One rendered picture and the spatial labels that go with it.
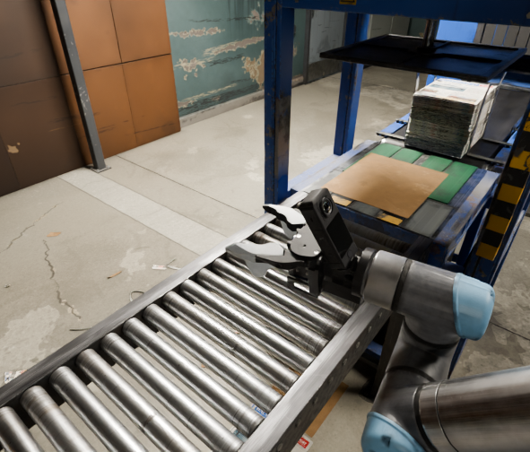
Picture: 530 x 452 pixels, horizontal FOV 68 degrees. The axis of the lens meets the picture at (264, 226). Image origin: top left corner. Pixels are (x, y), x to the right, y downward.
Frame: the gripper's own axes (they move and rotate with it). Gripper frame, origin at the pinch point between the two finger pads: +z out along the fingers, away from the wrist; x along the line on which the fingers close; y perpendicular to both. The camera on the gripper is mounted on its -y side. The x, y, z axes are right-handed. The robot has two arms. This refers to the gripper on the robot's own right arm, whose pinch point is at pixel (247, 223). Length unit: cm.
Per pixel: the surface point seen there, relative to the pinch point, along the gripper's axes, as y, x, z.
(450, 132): 53, 148, -14
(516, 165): 20, 70, -38
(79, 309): 127, 20, 136
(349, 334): 46, 19, -13
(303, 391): 43.8, -1.2, -9.9
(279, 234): 51, 49, 24
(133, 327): 43, -7, 36
